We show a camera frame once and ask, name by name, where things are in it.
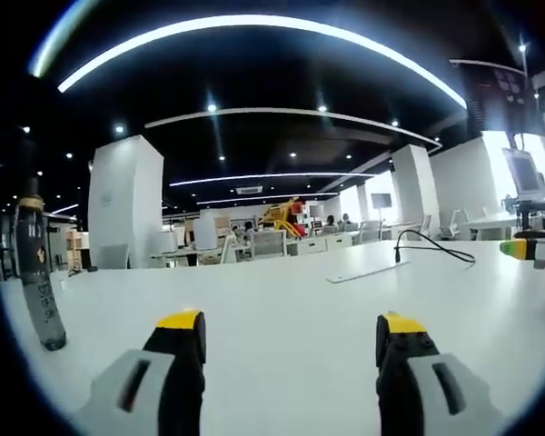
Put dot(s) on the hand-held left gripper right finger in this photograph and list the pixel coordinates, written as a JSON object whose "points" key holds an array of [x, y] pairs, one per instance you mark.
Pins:
{"points": [[418, 381]]}

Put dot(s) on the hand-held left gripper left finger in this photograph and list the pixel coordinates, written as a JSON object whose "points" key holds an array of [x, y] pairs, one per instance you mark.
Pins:
{"points": [[163, 377]]}

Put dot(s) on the white desk USB port panel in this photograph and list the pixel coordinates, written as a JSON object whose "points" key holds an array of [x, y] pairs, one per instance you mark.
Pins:
{"points": [[368, 270]]}

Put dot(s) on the white desk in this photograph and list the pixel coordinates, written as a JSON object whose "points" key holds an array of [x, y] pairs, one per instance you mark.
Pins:
{"points": [[272, 336]]}

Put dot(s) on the monitor on stand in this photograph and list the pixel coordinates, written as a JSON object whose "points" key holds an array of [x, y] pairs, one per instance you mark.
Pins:
{"points": [[524, 175]]}

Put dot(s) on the white office chair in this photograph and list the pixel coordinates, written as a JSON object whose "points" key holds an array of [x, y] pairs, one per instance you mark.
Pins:
{"points": [[452, 224]]}

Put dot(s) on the white square pillar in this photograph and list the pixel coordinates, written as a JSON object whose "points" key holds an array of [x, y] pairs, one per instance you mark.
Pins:
{"points": [[415, 186], [125, 204]]}

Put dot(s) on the black hanging banner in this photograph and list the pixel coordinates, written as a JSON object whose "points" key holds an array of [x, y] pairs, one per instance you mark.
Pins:
{"points": [[499, 97]]}

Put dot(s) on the mesh office chair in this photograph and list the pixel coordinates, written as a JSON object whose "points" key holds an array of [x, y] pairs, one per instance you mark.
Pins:
{"points": [[269, 243]]}

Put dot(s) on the curved ceiling light strip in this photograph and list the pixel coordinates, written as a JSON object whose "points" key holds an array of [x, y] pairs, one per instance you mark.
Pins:
{"points": [[254, 43]]}

